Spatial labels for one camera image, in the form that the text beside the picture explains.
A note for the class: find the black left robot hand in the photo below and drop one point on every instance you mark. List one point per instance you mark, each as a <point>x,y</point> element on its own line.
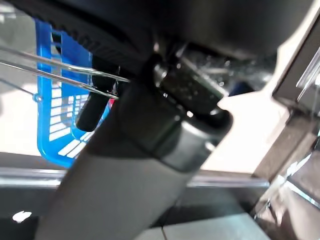
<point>112,195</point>

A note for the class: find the blue plastic shopping basket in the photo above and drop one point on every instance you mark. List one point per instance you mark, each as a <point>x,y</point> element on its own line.
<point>43,120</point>

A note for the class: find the white paper scrap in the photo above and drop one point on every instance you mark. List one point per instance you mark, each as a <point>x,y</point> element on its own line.
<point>22,217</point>

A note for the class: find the pale shelf back panel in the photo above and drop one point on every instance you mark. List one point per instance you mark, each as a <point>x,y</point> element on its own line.
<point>212,230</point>

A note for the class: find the glossy glass counter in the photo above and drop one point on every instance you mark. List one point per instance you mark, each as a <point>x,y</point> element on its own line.
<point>295,162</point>

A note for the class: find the black cabinet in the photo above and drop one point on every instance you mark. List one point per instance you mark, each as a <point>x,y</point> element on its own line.
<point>290,82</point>

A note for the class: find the clear plastic price rail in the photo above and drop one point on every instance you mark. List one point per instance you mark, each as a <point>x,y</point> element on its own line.
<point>25,175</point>

